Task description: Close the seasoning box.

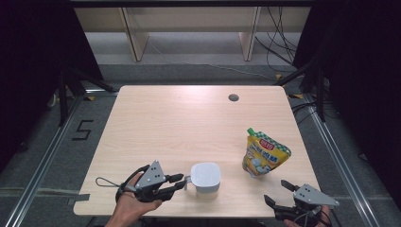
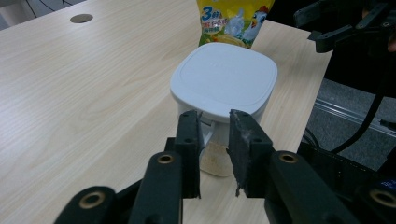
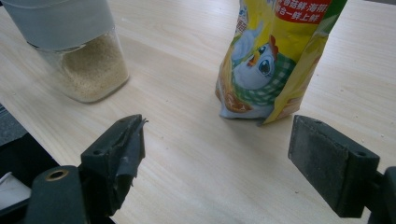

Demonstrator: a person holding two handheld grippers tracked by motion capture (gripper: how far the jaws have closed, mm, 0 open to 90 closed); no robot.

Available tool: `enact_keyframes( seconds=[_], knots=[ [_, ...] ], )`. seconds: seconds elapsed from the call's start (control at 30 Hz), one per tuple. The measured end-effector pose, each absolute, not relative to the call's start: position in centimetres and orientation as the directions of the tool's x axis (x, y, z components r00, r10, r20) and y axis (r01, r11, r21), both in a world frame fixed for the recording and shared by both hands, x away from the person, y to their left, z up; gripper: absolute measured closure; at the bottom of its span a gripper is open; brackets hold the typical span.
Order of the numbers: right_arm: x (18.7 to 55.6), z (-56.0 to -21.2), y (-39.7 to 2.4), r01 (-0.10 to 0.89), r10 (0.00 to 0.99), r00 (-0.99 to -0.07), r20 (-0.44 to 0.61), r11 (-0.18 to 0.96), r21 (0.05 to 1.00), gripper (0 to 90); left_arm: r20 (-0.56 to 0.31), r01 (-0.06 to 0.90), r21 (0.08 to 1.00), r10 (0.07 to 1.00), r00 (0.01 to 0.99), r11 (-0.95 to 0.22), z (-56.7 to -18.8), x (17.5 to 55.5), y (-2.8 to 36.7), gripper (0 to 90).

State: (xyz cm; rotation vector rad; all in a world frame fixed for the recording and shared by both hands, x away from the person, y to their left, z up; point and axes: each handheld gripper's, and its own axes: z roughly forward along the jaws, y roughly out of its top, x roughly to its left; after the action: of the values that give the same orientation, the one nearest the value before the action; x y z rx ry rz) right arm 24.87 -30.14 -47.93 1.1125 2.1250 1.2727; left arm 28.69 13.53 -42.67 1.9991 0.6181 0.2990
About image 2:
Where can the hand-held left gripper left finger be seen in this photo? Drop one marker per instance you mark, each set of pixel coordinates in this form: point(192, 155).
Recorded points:
point(189, 133)

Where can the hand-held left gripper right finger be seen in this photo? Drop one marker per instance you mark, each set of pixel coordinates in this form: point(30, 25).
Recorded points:
point(249, 146)

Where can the white lidded seasoning jar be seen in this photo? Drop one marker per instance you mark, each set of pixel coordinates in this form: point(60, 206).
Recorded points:
point(224, 74)

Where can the yellow seasoning pouch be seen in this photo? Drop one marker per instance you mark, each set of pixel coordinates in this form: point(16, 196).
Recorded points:
point(230, 21)

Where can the aluminium floor rail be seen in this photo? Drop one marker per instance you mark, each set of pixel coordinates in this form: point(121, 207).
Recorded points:
point(342, 112)

